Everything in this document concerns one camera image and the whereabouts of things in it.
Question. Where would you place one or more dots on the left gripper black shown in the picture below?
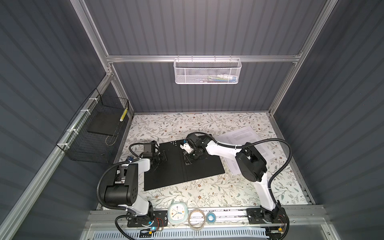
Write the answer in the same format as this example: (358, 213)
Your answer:
(162, 158)

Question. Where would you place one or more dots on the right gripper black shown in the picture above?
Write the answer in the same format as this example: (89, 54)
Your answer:
(189, 161)

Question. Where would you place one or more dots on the blue folder black inside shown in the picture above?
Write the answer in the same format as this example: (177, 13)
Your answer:
(177, 169)

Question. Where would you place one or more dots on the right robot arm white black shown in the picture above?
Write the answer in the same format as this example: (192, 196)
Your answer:
(253, 166)

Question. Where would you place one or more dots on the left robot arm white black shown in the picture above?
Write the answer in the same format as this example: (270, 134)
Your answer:
(118, 189)

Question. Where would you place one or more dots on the white printed paper stack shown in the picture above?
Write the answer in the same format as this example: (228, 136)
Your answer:
(240, 137)

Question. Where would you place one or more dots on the yellow marker pen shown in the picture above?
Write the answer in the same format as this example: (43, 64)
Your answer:
(123, 115)

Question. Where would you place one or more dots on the black notebook in basket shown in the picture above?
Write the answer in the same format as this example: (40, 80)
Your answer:
(106, 124)

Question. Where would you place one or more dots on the mint alarm clock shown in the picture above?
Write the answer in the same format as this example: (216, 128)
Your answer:
(178, 213)

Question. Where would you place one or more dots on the small blue tape roll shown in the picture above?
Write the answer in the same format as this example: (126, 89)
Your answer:
(211, 218)

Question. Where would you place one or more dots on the pens in white basket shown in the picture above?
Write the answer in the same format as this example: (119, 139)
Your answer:
(226, 79)

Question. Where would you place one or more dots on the clear tape roll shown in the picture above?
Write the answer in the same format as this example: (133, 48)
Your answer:
(197, 219)

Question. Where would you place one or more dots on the black wire basket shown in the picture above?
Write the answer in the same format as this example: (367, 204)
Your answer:
(79, 145)

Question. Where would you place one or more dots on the white wire mesh basket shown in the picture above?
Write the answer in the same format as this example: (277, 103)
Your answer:
(189, 70)

